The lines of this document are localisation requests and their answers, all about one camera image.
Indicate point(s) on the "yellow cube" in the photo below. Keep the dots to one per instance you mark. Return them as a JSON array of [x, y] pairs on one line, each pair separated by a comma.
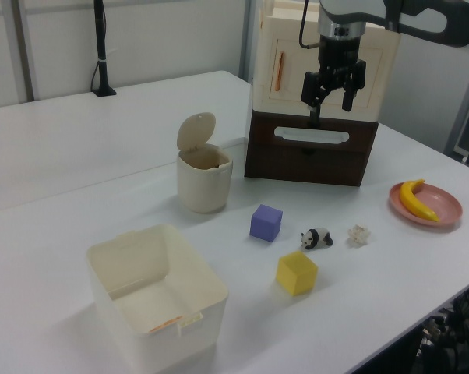
[[296, 274]]

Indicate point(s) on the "white paper ball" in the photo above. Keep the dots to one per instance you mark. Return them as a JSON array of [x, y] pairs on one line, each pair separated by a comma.
[[358, 235]]

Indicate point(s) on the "pink plate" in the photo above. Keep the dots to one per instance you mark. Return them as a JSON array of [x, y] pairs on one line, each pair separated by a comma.
[[441, 206]]

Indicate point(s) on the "dark brown wooden drawer box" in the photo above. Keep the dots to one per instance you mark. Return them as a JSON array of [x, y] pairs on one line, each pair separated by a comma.
[[308, 159]]

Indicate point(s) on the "black white panda figurine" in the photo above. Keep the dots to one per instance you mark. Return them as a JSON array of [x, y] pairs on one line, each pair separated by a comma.
[[316, 238]]

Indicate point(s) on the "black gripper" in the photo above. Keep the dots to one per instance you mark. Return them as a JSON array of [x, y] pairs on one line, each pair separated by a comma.
[[339, 52]]

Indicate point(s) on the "black pole stand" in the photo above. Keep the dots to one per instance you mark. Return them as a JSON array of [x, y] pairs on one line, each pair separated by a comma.
[[100, 46]]

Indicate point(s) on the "yellow banana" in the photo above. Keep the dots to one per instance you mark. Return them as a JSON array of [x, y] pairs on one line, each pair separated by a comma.
[[411, 200]]

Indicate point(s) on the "orange flat piece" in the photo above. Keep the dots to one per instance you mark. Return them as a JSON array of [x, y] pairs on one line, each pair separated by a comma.
[[165, 324]]

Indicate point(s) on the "purple cube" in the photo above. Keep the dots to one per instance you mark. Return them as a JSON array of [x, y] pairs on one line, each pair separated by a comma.
[[265, 224]]

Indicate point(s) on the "cream plastic storage bin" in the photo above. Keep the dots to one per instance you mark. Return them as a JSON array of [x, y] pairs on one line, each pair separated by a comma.
[[156, 296]]

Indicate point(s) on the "white grey Franka robot arm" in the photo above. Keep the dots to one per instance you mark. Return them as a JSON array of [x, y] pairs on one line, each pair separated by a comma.
[[421, 19]]

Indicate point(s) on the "cream toy cabinet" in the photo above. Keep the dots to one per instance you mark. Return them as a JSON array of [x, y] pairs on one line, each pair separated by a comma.
[[293, 70]]

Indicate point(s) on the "black netted chair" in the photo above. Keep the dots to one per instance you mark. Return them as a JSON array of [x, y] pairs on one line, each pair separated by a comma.
[[458, 335]]

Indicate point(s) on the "cream trash can with lid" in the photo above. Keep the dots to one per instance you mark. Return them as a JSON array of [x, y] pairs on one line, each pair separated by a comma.
[[203, 183]]

